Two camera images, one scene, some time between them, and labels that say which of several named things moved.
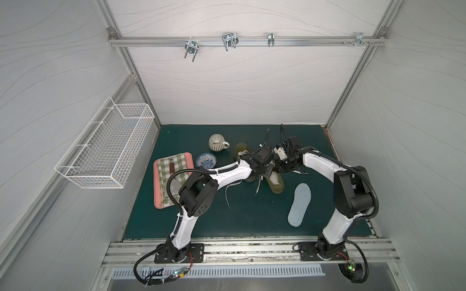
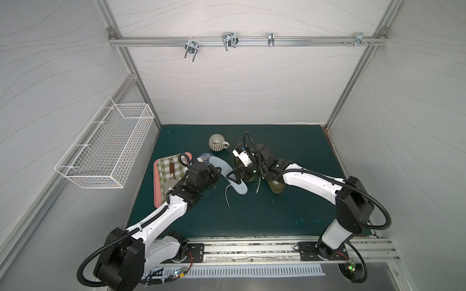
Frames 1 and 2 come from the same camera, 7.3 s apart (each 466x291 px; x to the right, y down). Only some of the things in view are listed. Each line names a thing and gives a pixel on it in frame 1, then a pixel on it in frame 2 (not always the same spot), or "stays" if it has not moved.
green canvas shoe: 239,148 stays
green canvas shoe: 279,188 stays
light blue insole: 302,197 → 241,188
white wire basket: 103,155 stays
